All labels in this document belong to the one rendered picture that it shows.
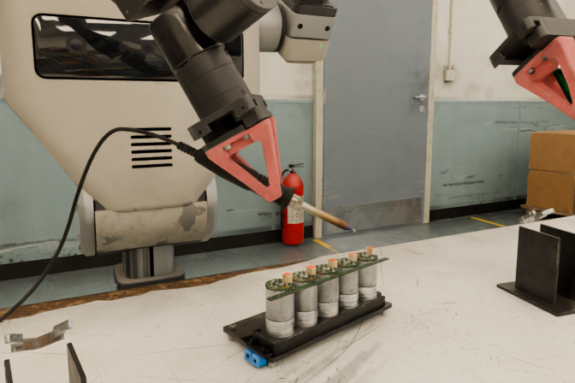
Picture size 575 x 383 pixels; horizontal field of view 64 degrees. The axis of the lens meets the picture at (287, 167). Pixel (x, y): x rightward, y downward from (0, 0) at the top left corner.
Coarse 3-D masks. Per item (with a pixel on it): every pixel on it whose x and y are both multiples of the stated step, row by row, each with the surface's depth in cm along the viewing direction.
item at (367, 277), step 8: (368, 256) 46; (360, 264) 45; (376, 264) 46; (360, 272) 45; (368, 272) 45; (376, 272) 46; (360, 280) 46; (368, 280) 45; (360, 288) 46; (368, 288) 45; (360, 296) 46; (368, 296) 46
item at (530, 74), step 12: (552, 48) 46; (564, 48) 45; (528, 60) 49; (540, 60) 48; (552, 60) 46; (564, 60) 45; (516, 72) 50; (528, 72) 49; (540, 72) 48; (564, 72) 46; (528, 84) 49; (540, 84) 49; (540, 96) 49; (552, 96) 48; (564, 108) 47
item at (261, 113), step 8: (256, 104) 42; (264, 104) 46; (232, 112) 42; (248, 112) 42; (256, 112) 42; (264, 112) 43; (240, 120) 42; (248, 120) 42; (256, 120) 42; (272, 120) 47; (272, 128) 47; (240, 160) 48; (280, 168) 47; (280, 176) 47
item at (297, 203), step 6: (294, 198) 46; (300, 198) 46; (288, 204) 46; (294, 204) 46; (300, 204) 46; (306, 204) 46; (306, 210) 46; (312, 210) 46; (318, 210) 46; (318, 216) 46; (324, 216) 46; (330, 216) 46; (330, 222) 46; (336, 222) 46; (342, 222) 46; (342, 228) 46
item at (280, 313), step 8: (288, 296) 38; (272, 304) 38; (280, 304) 38; (288, 304) 38; (272, 312) 38; (280, 312) 38; (288, 312) 38; (272, 320) 38; (280, 320) 38; (288, 320) 38; (272, 328) 38; (280, 328) 38; (288, 328) 39; (272, 336) 39; (280, 336) 38
